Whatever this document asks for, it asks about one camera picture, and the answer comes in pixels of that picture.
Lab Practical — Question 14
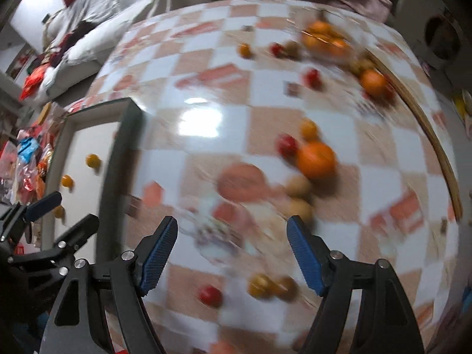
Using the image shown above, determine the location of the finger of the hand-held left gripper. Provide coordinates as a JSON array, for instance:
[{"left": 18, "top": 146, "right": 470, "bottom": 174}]
[
  {"left": 0, "top": 191, "right": 63, "bottom": 246},
  {"left": 9, "top": 213, "right": 101, "bottom": 267}
]

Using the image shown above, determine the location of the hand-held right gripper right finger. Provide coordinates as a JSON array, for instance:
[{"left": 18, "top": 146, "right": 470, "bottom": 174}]
[{"left": 287, "top": 216, "right": 425, "bottom": 354}]

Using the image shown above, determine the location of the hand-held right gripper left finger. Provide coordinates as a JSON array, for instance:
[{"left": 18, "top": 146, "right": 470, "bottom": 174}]
[{"left": 39, "top": 216, "right": 178, "bottom": 354}]

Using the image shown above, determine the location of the white shallow tray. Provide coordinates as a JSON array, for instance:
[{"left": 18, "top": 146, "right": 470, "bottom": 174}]
[{"left": 40, "top": 98, "right": 145, "bottom": 277}]

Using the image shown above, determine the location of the large orange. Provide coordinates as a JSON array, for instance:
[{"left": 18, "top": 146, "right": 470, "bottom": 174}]
[{"left": 297, "top": 142, "right": 337, "bottom": 179}]

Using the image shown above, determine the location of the pile of snack packets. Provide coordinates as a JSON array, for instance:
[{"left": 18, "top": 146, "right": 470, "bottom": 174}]
[{"left": 0, "top": 125, "right": 56, "bottom": 207}]

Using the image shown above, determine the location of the blue snack packet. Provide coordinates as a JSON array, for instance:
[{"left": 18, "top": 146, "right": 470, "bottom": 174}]
[{"left": 17, "top": 138, "right": 37, "bottom": 163}]

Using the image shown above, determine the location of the red snack bag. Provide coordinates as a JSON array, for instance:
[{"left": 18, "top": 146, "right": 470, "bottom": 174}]
[{"left": 20, "top": 64, "right": 50, "bottom": 100}]

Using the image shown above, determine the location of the checkered plastic tablecloth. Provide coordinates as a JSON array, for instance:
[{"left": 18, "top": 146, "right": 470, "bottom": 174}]
[{"left": 63, "top": 0, "right": 461, "bottom": 354}]

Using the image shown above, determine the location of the small orange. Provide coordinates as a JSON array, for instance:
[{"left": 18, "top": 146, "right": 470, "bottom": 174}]
[
  {"left": 302, "top": 35, "right": 329, "bottom": 52},
  {"left": 328, "top": 39, "right": 351, "bottom": 58},
  {"left": 359, "top": 69, "right": 388, "bottom": 98},
  {"left": 308, "top": 20, "right": 334, "bottom": 39}
]

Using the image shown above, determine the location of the clear plastic bag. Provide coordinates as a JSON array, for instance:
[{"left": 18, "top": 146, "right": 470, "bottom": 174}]
[{"left": 300, "top": 18, "right": 355, "bottom": 60}]

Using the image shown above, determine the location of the yellow object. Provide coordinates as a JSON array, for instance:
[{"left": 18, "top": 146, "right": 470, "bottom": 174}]
[{"left": 452, "top": 90, "right": 472, "bottom": 137}]

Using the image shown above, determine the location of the white object with round hole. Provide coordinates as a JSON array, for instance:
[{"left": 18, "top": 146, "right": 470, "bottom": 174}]
[{"left": 413, "top": 0, "right": 472, "bottom": 78}]

